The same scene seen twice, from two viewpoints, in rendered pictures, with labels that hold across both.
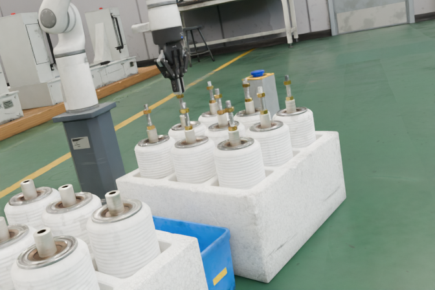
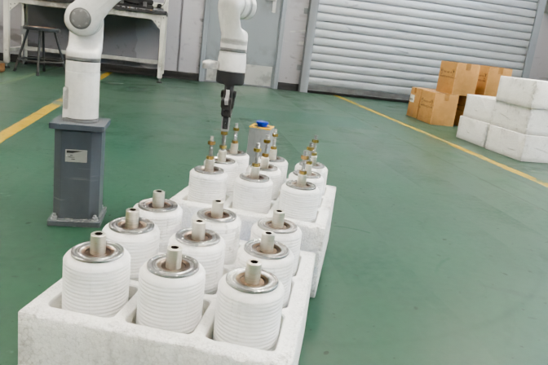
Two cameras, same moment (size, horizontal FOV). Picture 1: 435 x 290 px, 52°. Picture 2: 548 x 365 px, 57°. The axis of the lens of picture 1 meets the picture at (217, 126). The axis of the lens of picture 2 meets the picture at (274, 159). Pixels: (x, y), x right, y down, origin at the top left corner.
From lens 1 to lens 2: 67 cm
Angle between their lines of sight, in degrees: 30
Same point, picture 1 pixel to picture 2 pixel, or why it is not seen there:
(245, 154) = (315, 195)
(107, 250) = not seen: hidden behind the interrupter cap
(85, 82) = (96, 93)
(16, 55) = not seen: outside the picture
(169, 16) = (242, 63)
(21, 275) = (266, 263)
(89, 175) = (74, 191)
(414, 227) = (390, 265)
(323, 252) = (339, 279)
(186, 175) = (251, 204)
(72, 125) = (72, 135)
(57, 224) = (221, 231)
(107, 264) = not seen: hidden behind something
